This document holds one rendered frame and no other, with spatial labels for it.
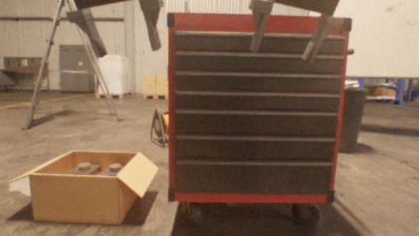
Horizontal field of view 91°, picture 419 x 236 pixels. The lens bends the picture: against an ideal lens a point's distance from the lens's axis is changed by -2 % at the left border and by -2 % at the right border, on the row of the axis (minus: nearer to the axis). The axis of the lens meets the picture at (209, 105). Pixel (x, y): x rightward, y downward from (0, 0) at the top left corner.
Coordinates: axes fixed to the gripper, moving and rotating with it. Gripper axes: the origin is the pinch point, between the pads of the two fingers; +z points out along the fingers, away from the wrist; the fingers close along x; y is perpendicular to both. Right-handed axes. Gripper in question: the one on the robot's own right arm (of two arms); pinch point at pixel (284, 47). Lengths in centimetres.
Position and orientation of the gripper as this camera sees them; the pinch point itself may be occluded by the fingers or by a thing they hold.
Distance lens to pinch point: 51.0
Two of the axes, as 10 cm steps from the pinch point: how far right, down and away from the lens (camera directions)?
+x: 9.7, 1.1, 1.9
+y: 1.1, 5.1, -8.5
